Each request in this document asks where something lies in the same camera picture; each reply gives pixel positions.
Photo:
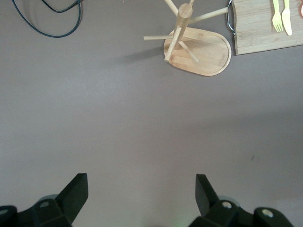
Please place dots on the wooden mug tree stand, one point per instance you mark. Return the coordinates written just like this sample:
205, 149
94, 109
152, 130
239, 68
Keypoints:
206, 56

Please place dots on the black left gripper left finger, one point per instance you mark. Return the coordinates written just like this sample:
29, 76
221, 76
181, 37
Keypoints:
54, 212

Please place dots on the yellow plastic fork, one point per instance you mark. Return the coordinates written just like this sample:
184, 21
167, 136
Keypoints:
277, 22

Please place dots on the brown table cover mat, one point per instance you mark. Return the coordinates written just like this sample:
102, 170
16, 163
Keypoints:
142, 118

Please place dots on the yellow plastic knife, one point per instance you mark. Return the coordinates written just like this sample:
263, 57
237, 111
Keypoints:
287, 21

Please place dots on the bamboo cutting board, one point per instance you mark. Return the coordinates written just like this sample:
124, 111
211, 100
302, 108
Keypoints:
255, 30

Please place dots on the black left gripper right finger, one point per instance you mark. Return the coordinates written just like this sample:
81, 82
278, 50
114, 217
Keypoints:
217, 212

